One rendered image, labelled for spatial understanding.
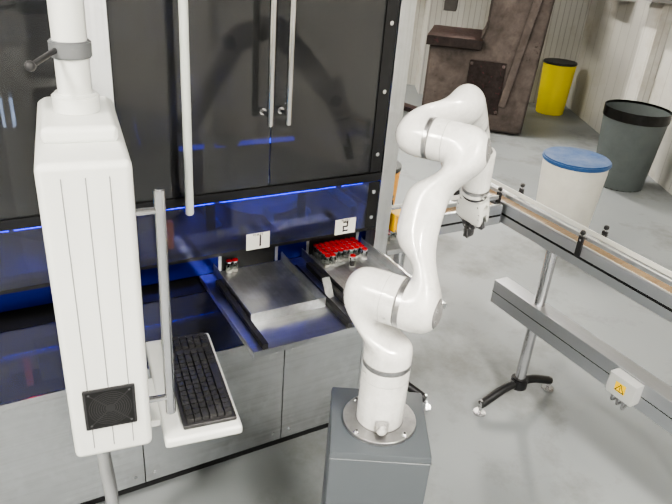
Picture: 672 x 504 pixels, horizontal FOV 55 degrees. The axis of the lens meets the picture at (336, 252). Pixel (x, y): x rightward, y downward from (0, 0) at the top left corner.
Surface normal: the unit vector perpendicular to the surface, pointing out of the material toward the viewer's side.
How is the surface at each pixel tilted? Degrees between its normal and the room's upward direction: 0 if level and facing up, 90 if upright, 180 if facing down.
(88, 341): 90
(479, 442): 0
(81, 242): 90
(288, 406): 90
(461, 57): 90
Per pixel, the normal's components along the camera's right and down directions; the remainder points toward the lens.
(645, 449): 0.07, -0.88
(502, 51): -0.22, 0.44
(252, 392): 0.48, 0.44
